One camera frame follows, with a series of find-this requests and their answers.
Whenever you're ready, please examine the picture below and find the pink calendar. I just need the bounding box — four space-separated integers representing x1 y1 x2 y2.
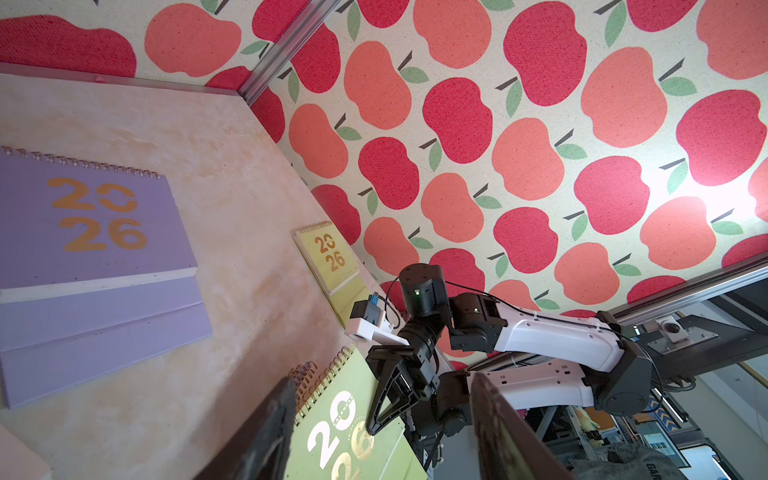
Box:
0 426 52 480
288 361 318 410

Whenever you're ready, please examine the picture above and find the yellow-green calendar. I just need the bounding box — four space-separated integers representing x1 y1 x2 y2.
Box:
293 221 371 327
284 347 427 480

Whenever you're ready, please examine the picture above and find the purple calendar back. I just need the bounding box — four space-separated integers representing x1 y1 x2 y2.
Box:
1 147 212 408

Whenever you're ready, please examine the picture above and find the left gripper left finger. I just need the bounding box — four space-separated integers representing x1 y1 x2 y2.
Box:
194 376 297 480

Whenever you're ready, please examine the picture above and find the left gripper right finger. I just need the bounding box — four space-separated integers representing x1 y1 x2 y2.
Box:
470 377 572 480

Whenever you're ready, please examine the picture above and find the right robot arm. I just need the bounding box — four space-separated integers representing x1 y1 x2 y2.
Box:
366 263 659 440

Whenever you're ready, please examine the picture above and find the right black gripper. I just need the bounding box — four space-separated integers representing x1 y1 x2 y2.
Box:
366 317 445 436

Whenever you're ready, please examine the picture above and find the right aluminium frame post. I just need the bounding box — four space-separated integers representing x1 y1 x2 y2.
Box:
238 0 341 106

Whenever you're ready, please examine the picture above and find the yellow-green calendar back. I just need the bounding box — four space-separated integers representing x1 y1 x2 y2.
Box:
284 347 427 480

